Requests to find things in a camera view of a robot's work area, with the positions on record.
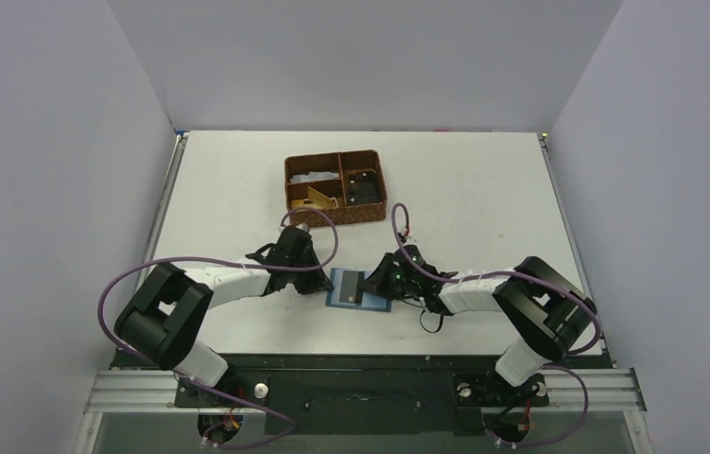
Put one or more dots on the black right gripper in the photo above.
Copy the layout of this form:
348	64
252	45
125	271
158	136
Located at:
384	280

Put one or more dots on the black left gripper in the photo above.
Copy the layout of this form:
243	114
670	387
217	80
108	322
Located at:
304	268

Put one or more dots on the blue leather card holder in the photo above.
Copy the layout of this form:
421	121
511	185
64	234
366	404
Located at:
370	302

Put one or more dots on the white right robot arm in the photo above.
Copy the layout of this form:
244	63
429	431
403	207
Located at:
548	312

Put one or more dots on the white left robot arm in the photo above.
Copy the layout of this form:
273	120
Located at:
161	321

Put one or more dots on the gold card in basket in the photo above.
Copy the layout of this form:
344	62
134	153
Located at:
302	205

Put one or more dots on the silver cards in basket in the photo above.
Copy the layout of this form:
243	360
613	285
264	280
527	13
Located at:
314	176

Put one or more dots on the brown woven divided basket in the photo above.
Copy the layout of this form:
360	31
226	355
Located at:
343	162

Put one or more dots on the black items in basket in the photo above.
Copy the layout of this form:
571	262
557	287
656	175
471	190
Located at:
364	187

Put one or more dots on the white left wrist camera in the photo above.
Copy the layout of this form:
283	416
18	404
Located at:
303	227

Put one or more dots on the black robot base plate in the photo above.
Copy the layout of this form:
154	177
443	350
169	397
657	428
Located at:
351	395

